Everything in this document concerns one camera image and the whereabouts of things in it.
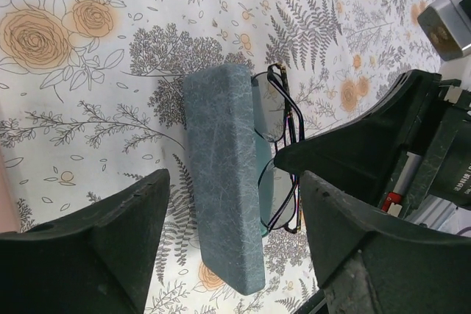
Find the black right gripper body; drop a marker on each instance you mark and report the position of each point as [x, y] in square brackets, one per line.
[436, 163]

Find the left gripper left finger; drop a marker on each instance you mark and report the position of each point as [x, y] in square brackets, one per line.
[98, 259]

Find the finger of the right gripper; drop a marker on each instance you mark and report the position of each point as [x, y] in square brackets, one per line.
[359, 157]

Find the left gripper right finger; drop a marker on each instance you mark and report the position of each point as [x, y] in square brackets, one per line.
[367, 261]

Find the black sunglasses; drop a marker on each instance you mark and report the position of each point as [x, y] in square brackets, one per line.
[279, 121]

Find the pink glasses case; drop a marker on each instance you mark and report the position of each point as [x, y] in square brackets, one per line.
[10, 220]

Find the blue-grey glasses case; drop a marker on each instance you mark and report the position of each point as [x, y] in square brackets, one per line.
[222, 158]

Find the light blue cloth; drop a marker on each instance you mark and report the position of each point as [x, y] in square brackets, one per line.
[265, 181]

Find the floral table mat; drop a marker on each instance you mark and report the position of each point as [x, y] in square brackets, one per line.
[90, 103]

